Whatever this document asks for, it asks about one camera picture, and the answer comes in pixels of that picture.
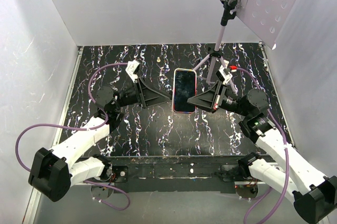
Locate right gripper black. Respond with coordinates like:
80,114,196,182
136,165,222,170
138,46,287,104
187,80,251,118

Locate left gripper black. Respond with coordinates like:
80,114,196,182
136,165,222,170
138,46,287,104
113,77,172,109

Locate pink phone case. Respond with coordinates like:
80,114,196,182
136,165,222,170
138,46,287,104
172,68,199,115

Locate black smartphone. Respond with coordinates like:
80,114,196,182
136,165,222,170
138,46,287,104
173,70,197,113

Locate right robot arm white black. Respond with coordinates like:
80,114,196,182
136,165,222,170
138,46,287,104
187,82,336,223

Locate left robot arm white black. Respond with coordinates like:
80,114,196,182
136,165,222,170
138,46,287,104
28,78,172,202

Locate tripod stand silver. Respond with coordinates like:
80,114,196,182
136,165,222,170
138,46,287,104
193,0,241,84

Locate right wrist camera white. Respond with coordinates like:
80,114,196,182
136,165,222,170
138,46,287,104
216,66,237,85

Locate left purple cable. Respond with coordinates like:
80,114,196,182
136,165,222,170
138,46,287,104
15,62,131,211

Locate purple cable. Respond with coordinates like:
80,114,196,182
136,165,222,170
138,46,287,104
15,62,131,211
243,66,290,224

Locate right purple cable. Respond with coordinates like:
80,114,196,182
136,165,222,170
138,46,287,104
243,66,290,224

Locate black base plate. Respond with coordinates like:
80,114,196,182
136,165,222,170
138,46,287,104
78,155,274,195

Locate aluminium rail frame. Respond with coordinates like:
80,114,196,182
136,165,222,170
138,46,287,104
23,41,330,224

